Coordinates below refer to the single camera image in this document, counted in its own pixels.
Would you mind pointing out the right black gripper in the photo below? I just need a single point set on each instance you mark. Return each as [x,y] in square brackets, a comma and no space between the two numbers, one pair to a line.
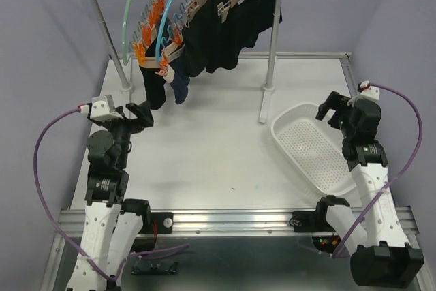
[332,102]

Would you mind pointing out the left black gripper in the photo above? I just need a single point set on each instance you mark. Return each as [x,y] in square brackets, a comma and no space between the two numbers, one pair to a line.
[142,112]

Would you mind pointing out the black underwear beige waistband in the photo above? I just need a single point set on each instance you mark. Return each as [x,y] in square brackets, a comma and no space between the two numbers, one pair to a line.
[153,83]

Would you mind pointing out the green clip hanger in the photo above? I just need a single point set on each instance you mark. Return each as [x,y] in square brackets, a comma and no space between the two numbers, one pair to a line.
[135,42]

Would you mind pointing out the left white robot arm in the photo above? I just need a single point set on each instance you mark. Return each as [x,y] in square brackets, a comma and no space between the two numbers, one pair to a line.
[111,221]

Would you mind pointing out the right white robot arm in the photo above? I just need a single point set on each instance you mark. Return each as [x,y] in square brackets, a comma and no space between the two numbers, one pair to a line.
[380,253]

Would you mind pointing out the navy underwear beige waistband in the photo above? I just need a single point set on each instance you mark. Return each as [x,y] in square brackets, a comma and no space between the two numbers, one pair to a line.
[173,72]

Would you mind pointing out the white clothes rack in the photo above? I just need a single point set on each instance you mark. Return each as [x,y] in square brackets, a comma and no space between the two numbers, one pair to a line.
[268,87]

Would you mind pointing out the white perforated plastic basket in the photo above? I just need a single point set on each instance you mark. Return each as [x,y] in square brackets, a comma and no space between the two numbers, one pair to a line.
[308,153]

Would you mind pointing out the left black shorts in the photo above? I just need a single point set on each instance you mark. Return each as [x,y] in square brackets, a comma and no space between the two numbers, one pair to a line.
[201,38]

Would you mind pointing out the black shorts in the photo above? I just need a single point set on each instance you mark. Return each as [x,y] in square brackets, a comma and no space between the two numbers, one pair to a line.
[201,38]
[244,23]

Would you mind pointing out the right black shorts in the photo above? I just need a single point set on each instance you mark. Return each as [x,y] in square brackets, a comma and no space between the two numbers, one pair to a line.
[244,23]

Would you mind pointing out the black eyeglasses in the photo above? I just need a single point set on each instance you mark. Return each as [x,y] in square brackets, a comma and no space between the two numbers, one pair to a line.
[146,268]

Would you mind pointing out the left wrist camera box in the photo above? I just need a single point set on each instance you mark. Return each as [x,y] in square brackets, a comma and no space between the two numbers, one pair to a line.
[100,109]

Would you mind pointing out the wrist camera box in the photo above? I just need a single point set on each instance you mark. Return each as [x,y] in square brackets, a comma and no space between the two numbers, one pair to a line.
[365,91]
[100,109]

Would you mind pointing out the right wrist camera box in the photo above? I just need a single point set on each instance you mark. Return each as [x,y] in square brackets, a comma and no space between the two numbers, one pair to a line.
[365,91]

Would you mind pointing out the aluminium mounting rail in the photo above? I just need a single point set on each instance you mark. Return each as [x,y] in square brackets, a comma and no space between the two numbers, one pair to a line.
[226,223]

